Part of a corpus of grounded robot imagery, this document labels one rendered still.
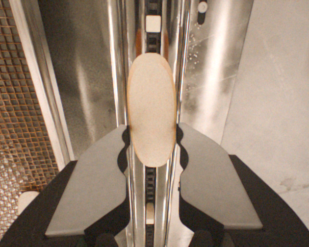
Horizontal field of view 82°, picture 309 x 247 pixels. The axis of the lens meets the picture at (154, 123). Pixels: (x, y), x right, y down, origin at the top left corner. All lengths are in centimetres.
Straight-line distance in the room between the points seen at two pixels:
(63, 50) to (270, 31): 24
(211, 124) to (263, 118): 10
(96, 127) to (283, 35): 27
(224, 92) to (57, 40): 20
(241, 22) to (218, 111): 9
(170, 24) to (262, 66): 13
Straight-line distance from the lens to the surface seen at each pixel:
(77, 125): 28
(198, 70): 20
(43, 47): 20
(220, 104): 22
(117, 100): 21
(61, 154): 21
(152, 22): 18
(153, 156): 16
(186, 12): 19
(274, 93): 30
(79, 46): 25
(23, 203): 28
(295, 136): 35
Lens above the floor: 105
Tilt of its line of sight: 62 degrees down
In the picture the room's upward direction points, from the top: 178 degrees clockwise
